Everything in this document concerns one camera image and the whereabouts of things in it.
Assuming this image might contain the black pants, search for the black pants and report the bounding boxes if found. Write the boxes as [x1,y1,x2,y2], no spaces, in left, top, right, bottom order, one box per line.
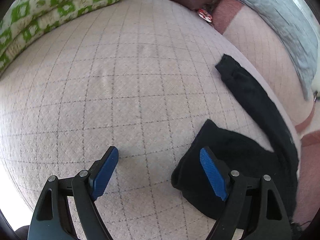
[171,55,299,219]

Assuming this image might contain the pink checked bed sheet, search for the pink checked bed sheet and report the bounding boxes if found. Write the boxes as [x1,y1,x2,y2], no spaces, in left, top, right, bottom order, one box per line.
[1,0,300,239]

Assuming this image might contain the pink checked bolster cushion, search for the pink checked bolster cushion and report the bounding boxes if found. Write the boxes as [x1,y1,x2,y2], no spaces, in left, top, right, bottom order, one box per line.
[212,0,315,133]

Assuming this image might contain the red white small packet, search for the red white small packet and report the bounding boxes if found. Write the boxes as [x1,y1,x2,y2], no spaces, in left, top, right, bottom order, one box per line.
[197,9,212,23]

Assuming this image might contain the grey quilted pillow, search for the grey quilted pillow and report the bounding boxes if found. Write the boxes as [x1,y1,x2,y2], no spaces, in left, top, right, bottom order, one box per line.
[238,0,319,100]

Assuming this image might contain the green patterned folded quilt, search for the green patterned folded quilt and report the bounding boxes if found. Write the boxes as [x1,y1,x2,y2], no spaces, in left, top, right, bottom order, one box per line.
[1,0,120,72]

